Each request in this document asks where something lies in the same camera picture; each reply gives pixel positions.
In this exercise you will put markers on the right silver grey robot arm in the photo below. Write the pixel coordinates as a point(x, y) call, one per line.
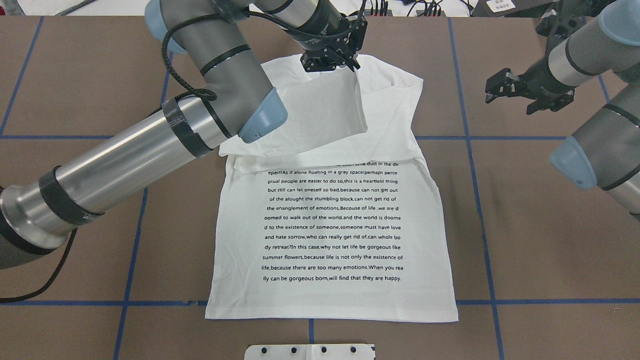
point(603, 152)

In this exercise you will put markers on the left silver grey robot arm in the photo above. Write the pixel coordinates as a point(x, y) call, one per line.
point(227, 94)

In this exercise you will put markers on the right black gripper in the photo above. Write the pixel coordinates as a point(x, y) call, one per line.
point(539, 81)

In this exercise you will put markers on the white long-sleeve printed shirt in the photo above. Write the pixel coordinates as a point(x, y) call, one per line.
point(335, 215)

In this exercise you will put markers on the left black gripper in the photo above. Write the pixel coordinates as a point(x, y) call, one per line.
point(321, 36)

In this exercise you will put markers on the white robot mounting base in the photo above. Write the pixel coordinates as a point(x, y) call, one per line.
point(327, 351)

